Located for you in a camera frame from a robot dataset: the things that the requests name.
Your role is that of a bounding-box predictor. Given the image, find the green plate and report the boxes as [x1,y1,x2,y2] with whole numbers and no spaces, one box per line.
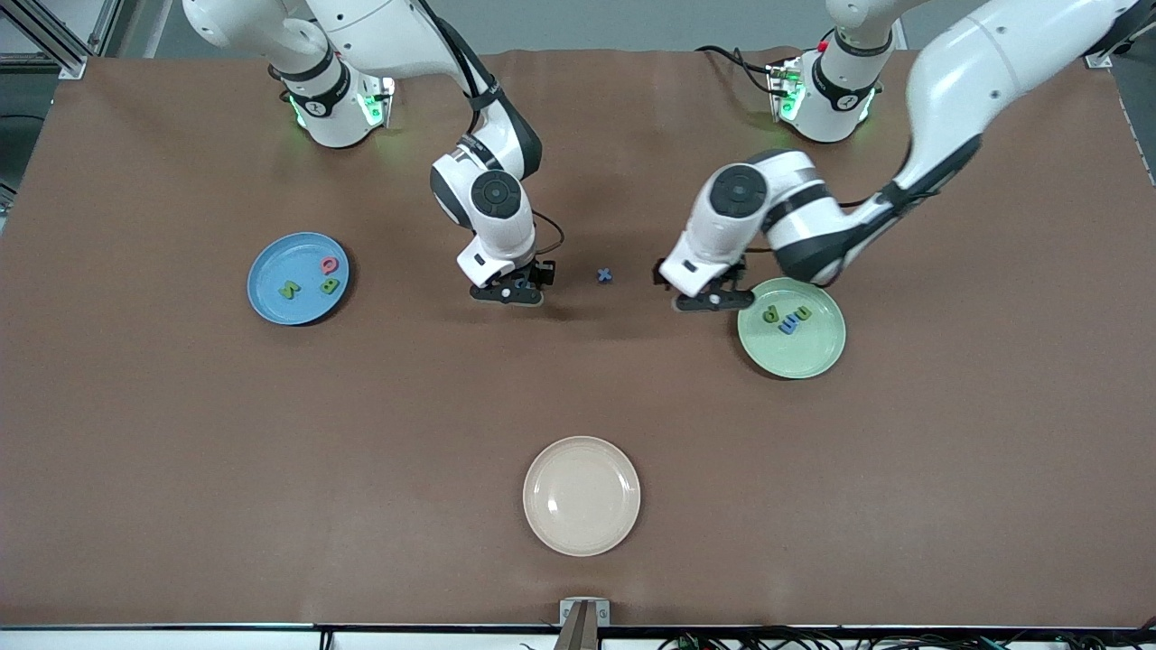
[737,277,848,381]

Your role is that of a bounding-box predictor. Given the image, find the beige plate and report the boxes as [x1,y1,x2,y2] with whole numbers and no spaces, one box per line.
[522,435,642,558]

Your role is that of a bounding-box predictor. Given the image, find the blue plate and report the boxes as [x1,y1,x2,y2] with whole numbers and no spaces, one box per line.
[247,232,351,327]

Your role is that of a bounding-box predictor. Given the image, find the brown table mat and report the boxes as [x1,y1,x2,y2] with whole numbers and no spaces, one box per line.
[0,47,1156,630]

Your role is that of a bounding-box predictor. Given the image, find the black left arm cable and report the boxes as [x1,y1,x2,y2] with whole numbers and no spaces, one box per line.
[750,135,985,254]

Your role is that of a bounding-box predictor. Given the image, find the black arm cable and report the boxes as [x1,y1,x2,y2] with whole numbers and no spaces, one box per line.
[750,135,985,254]
[415,0,565,263]

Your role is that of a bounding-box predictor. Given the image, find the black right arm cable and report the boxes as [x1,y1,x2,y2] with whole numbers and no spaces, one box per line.
[415,0,565,263]

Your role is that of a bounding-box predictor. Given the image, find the black left base cables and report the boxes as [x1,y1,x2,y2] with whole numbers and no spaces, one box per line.
[695,44,788,98]

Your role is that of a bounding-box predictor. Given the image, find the grey metal camera bracket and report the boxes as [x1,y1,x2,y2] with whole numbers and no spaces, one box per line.
[555,597,611,650]

